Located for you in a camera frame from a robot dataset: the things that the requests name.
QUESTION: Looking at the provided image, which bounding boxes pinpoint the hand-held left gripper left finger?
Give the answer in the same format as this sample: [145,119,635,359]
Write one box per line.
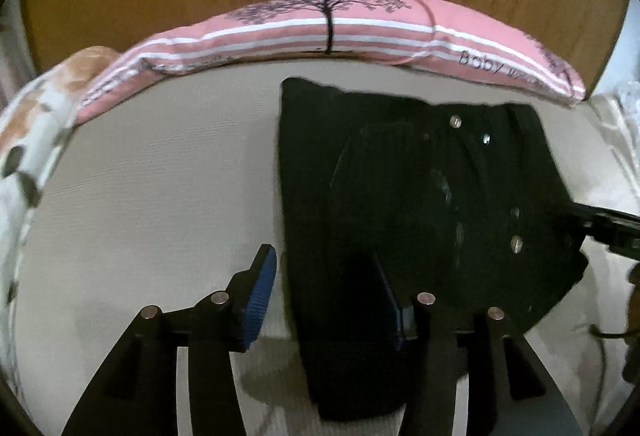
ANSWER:
[62,243,278,436]

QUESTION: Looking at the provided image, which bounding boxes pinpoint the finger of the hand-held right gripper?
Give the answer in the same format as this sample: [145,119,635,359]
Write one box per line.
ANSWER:
[589,225,640,263]
[567,201,640,231]

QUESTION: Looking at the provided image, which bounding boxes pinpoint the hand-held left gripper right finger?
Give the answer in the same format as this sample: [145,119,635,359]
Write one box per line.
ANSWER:
[371,256,584,436]

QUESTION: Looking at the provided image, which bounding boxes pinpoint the black pants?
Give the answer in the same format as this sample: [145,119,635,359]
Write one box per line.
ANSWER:
[277,76,589,422]

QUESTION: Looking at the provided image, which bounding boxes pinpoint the white patterned cloth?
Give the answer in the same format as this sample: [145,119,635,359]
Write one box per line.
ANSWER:
[590,78,640,151]

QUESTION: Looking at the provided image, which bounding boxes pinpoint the bed with beige sheet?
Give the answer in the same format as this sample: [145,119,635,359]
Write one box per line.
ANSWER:
[10,58,640,436]

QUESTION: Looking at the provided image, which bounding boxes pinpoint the floral blanket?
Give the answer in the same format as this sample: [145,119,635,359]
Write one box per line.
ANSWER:
[0,44,122,399]

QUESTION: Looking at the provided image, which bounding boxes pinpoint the black cable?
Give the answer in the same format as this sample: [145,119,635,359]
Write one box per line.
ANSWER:
[589,322,632,343]

